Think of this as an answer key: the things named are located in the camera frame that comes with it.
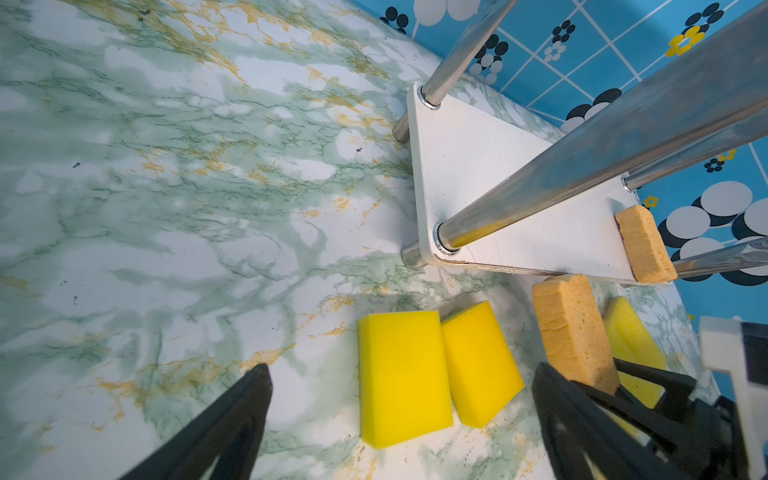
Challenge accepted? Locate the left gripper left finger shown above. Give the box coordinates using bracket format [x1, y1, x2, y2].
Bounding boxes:
[123, 364, 273, 479]

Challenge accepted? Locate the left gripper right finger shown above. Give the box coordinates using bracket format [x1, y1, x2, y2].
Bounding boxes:
[532, 363, 686, 479]

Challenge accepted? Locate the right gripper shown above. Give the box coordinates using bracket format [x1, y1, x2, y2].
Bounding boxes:
[615, 359, 766, 479]

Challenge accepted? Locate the orange sponge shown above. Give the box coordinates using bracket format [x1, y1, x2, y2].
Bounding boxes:
[532, 275, 620, 395]
[615, 205, 678, 284]

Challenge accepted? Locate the yellow sponge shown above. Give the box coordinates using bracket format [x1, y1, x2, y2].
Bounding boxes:
[358, 311, 453, 450]
[441, 301, 524, 429]

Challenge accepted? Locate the white two-tier shelf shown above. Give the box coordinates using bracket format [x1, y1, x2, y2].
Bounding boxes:
[393, 1, 767, 282]

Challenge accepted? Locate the yellow sponge front diagonal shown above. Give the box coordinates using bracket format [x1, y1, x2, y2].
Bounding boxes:
[603, 297, 668, 408]

